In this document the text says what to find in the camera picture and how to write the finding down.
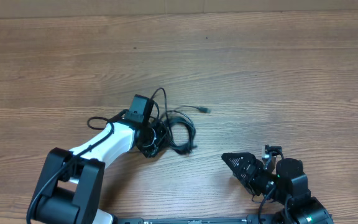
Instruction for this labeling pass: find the black USB cable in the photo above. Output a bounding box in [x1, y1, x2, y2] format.
[149, 87, 212, 156]

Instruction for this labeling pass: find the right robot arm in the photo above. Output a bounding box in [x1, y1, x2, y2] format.
[221, 152, 334, 224]

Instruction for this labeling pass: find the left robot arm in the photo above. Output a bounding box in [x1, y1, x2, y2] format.
[25, 117, 171, 224]

